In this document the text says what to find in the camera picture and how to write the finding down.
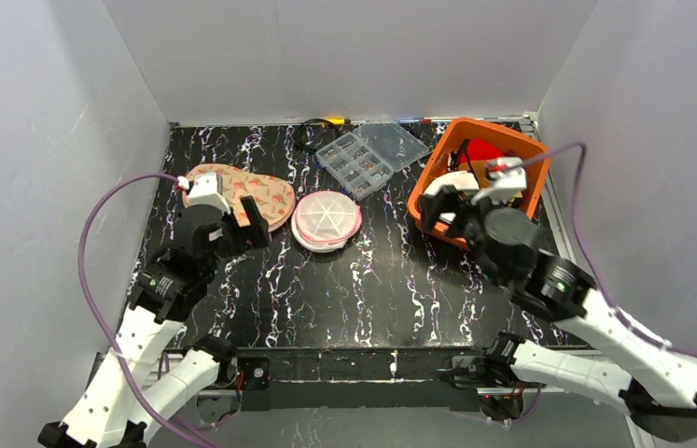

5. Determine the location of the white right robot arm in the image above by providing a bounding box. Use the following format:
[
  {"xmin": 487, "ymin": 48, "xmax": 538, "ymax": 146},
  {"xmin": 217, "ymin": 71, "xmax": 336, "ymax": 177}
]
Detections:
[{"xmin": 417, "ymin": 186, "xmax": 697, "ymax": 442}]

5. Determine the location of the orange bra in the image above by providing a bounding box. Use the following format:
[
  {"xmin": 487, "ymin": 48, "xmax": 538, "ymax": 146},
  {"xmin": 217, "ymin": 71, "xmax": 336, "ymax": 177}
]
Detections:
[{"xmin": 450, "ymin": 144, "xmax": 514, "ymax": 188}]

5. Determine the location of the red bra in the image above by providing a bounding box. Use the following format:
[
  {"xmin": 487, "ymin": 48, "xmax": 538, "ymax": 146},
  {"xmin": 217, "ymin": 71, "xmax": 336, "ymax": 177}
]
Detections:
[{"xmin": 458, "ymin": 138, "xmax": 504, "ymax": 163}]

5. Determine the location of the clear plastic screw organizer box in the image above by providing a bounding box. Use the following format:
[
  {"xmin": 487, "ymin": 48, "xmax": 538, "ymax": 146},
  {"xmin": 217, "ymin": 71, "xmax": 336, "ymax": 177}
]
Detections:
[{"xmin": 315, "ymin": 121, "xmax": 432, "ymax": 202}]

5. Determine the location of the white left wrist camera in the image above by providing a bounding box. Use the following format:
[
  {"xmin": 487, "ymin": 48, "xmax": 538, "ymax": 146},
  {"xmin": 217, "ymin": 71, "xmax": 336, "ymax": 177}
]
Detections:
[{"xmin": 176, "ymin": 172, "xmax": 231, "ymax": 214}]

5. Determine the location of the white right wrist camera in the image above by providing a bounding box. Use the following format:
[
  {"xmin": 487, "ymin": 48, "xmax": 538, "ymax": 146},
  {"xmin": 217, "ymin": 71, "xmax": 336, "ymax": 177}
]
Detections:
[{"xmin": 471, "ymin": 157, "xmax": 527, "ymax": 205}]

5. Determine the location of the white round mesh laundry bag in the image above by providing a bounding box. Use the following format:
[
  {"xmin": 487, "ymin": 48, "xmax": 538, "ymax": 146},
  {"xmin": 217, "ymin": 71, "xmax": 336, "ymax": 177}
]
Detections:
[{"xmin": 290, "ymin": 190, "xmax": 363, "ymax": 253}]

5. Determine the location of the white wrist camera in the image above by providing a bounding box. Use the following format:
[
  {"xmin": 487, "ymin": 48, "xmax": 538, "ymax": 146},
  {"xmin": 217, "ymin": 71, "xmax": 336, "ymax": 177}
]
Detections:
[
  {"xmin": 471, "ymin": 157, "xmax": 527, "ymax": 205},
  {"xmin": 176, "ymin": 172, "xmax": 231, "ymax": 214}
]

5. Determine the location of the aluminium table frame rail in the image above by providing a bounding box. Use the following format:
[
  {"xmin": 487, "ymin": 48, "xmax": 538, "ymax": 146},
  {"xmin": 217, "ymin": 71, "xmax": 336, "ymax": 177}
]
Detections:
[{"xmin": 522, "ymin": 110, "xmax": 656, "ymax": 447}]

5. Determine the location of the orange plastic bin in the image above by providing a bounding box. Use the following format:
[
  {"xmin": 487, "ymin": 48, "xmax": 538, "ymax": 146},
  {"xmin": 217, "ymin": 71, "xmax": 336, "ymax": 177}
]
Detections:
[{"xmin": 407, "ymin": 118, "xmax": 551, "ymax": 250}]

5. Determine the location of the white bra pad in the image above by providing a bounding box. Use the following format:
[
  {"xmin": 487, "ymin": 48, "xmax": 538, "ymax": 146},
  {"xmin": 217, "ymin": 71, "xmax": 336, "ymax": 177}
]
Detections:
[{"xmin": 423, "ymin": 171, "xmax": 480, "ymax": 225}]

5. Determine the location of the black coiled cable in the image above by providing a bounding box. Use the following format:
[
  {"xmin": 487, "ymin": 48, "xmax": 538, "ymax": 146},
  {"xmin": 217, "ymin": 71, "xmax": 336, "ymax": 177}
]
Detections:
[{"xmin": 292, "ymin": 118, "xmax": 344, "ymax": 155}]

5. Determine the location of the floral mesh laundry bag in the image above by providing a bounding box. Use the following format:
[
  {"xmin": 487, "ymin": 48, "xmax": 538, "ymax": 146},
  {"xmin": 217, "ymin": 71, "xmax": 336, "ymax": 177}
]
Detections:
[{"xmin": 186, "ymin": 163, "xmax": 296, "ymax": 232}]

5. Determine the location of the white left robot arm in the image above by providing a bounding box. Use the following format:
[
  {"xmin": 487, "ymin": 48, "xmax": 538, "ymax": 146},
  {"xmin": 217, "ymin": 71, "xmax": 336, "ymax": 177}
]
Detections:
[{"xmin": 38, "ymin": 196, "xmax": 270, "ymax": 447}]

